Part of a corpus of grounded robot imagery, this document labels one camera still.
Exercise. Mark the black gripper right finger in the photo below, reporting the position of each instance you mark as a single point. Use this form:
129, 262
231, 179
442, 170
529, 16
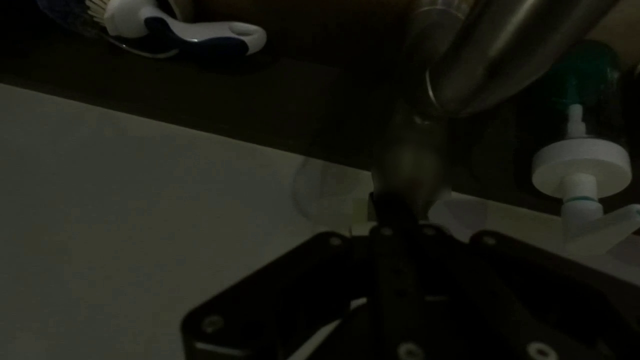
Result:
520, 301

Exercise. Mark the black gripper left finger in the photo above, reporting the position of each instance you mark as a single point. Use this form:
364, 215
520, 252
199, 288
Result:
293, 306

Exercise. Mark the white pump soap dispenser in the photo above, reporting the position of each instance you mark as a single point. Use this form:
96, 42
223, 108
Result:
580, 167

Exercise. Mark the white blue dish brush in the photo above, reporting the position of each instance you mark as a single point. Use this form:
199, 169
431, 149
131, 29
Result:
193, 32

